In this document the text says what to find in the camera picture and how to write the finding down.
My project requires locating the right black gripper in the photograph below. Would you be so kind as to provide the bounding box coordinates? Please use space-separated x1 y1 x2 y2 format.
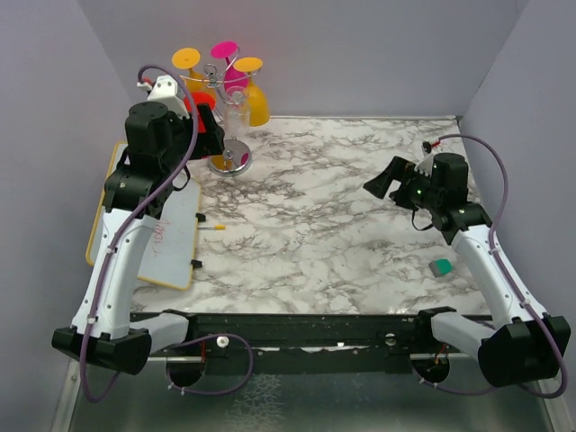
364 155 443 212

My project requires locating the chrome wine glass rack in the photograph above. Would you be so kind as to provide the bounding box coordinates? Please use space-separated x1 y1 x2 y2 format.
201 63 252 177

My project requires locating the clear wine glass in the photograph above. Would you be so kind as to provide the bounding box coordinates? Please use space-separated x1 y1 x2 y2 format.
224 85 250 140

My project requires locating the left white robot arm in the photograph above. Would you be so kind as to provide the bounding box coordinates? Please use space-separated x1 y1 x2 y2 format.
51 102 224 375

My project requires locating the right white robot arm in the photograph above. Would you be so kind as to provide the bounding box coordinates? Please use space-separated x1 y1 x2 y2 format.
364 153 571 387

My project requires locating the orange wine glass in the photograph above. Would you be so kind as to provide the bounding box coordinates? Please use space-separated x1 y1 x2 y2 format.
211 155 228 171

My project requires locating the red wine glass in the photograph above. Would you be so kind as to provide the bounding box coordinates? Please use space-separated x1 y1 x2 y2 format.
184 92 218 135

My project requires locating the yellow wine glass right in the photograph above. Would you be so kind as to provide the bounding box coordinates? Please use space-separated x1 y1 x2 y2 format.
233 57 270 127

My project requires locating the yellow wine glass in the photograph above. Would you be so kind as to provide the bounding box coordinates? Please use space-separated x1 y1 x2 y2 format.
172 47 216 99
233 57 270 127

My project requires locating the pink wine glass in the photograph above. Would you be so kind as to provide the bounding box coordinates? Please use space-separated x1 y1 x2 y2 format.
211 40 264 100

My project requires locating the yellow wine glass left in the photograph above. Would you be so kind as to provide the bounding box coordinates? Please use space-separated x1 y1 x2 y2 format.
172 47 216 99

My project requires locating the green whiteboard eraser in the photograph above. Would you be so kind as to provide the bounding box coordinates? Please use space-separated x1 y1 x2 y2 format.
428 258 453 277

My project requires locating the yellow framed whiteboard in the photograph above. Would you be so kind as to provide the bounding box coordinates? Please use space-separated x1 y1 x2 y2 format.
85 141 203 291

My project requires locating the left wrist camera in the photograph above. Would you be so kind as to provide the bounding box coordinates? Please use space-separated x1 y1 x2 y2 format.
147 75 190 119

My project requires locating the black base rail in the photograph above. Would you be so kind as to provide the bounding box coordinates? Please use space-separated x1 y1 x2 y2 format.
151 313 455 375

